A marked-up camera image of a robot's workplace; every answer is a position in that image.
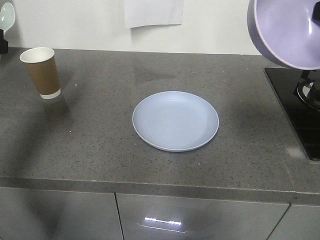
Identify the light blue round plate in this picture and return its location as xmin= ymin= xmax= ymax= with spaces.
xmin=132 ymin=91 xmax=220 ymax=152

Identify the grey cabinet door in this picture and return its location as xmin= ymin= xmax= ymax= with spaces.
xmin=116 ymin=193 xmax=289 ymax=240
xmin=0 ymin=187 xmax=123 ymax=240

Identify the grey cabinet drawer front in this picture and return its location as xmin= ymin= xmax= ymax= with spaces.
xmin=269 ymin=204 xmax=320 ymax=240

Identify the pale green plastic spoon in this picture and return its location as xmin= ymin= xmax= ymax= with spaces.
xmin=0 ymin=2 xmax=16 ymax=35

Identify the purple plastic bowl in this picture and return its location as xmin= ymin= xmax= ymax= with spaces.
xmin=247 ymin=0 xmax=320 ymax=70

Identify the black glass stove top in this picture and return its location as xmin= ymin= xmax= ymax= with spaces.
xmin=264 ymin=67 xmax=320 ymax=161

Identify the stove burner ring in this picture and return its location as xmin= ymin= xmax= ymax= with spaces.
xmin=293 ymin=70 xmax=320 ymax=112

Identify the white paper sheet on wall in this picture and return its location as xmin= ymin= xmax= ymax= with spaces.
xmin=124 ymin=0 xmax=184 ymax=28

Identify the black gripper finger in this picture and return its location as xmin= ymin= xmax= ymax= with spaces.
xmin=0 ymin=29 xmax=8 ymax=55
xmin=312 ymin=2 xmax=320 ymax=23

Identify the brown paper cup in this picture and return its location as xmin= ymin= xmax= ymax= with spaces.
xmin=19 ymin=47 xmax=61 ymax=100

